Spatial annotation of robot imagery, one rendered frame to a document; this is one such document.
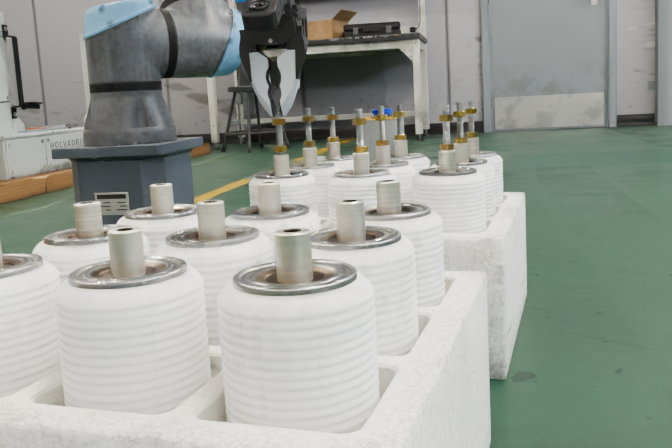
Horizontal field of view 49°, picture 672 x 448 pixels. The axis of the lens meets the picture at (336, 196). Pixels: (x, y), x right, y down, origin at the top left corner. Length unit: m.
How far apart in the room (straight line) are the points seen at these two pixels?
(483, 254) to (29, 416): 0.58
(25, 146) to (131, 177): 2.33
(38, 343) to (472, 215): 0.58
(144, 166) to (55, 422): 0.75
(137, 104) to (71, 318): 0.77
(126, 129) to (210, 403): 0.78
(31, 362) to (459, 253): 0.54
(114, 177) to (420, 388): 0.82
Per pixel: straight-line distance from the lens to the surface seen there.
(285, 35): 1.02
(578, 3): 6.05
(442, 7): 6.03
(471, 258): 0.91
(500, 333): 0.93
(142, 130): 1.20
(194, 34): 1.26
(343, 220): 0.55
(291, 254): 0.43
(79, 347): 0.48
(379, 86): 6.04
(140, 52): 1.23
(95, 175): 1.22
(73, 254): 0.63
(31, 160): 3.53
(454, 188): 0.93
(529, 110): 5.99
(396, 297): 0.53
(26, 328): 0.55
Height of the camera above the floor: 0.36
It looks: 8 degrees down
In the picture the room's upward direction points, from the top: 3 degrees counter-clockwise
